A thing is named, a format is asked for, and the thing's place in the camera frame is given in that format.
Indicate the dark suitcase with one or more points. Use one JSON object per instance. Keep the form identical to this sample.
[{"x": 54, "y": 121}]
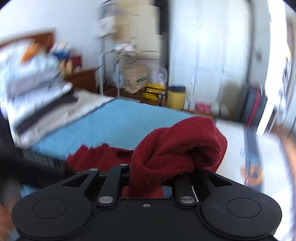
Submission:
[{"x": 253, "y": 106}]

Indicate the white plastic bag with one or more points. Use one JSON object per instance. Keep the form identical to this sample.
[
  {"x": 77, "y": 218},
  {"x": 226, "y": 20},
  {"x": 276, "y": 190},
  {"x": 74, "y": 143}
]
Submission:
[{"x": 163, "y": 77}]

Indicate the orange cloth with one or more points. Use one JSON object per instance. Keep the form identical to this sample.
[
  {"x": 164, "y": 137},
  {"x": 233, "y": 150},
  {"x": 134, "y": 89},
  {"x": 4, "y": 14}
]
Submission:
[{"x": 30, "y": 52}]

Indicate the yellow trash bin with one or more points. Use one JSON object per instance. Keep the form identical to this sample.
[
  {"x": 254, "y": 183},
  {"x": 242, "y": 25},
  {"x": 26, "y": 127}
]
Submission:
[{"x": 176, "y": 98}]

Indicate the bed with blue sheet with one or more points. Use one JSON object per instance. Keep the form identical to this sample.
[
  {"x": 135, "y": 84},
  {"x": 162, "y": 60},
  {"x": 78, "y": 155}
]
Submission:
[{"x": 120, "y": 120}]

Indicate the stack of folded clothes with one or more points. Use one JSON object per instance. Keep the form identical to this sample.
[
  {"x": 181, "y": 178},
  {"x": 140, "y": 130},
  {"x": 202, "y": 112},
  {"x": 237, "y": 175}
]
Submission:
[{"x": 37, "y": 92}]

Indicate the brown paper bag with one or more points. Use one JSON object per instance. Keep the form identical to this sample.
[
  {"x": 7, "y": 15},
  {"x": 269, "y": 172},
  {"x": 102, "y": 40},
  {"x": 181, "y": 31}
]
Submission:
[{"x": 135, "y": 78}]

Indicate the yellow plastic bag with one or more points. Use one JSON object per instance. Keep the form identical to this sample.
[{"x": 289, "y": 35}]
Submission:
[{"x": 152, "y": 90}]

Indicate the wooden headboard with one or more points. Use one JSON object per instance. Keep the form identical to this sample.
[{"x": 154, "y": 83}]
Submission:
[{"x": 44, "y": 37}]

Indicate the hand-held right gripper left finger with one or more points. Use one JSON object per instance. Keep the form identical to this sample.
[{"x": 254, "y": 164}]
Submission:
[{"x": 115, "y": 179}]

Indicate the white folding table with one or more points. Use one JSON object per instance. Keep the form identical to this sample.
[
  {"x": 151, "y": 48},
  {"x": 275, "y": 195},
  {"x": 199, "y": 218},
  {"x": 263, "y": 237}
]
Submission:
[{"x": 129, "y": 52}]

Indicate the white wardrobe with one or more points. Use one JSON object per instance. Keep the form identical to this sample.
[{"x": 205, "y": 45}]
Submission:
[{"x": 208, "y": 58}]

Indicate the dark red box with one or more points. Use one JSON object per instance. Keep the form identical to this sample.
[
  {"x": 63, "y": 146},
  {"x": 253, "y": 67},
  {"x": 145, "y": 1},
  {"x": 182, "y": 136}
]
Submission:
[{"x": 76, "y": 61}]

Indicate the pink slippers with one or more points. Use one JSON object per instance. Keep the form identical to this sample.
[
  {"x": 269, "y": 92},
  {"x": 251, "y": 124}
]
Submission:
[{"x": 203, "y": 108}]

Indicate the wooden nightstand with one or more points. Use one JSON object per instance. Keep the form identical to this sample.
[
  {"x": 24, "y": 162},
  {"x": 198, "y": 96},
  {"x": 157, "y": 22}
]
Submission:
[{"x": 85, "y": 81}]

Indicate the patterned slippers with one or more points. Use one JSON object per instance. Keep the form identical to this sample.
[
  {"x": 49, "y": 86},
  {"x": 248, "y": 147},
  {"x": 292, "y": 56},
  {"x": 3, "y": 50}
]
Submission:
[{"x": 189, "y": 105}]

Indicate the cream yellow container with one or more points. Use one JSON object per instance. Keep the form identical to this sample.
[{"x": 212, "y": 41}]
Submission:
[{"x": 66, "y": 66}]

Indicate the red knit sweater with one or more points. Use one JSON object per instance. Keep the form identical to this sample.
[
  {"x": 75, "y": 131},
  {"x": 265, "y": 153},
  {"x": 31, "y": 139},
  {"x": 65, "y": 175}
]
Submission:
[{"x": 180, "y": 148}]

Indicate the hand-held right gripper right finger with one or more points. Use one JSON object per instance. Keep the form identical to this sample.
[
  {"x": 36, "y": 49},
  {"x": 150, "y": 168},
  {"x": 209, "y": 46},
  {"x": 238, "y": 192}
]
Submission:
[{"x": 182, "y": 186}]

